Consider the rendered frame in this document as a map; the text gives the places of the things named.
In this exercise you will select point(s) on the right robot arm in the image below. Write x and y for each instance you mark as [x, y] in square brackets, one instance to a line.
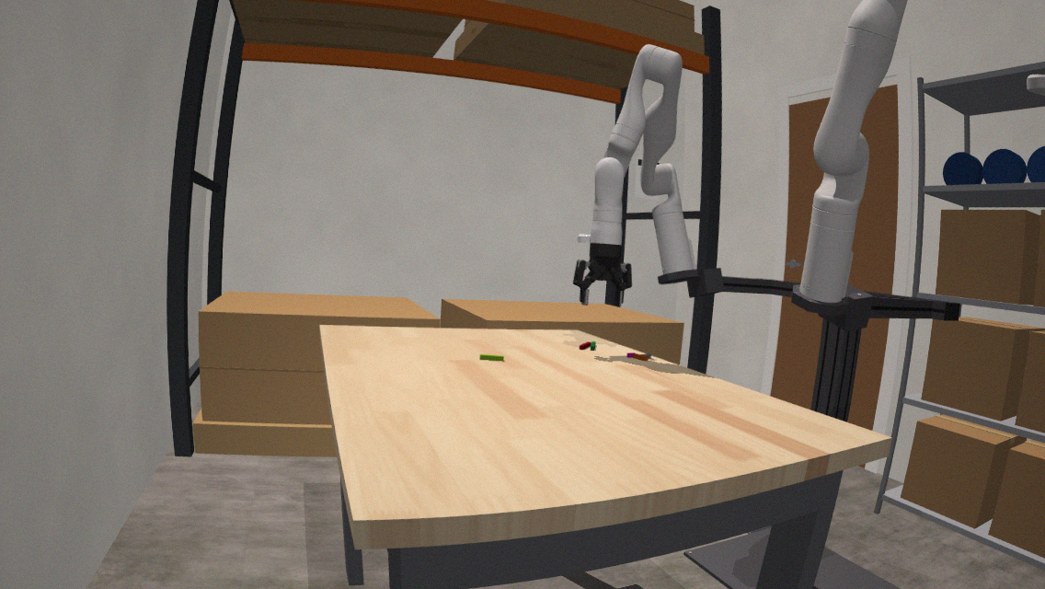
[658, 127]

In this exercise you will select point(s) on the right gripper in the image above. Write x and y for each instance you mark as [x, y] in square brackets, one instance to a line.
[603, 268]

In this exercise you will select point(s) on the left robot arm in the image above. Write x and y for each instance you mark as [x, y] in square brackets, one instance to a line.
[841, 153]

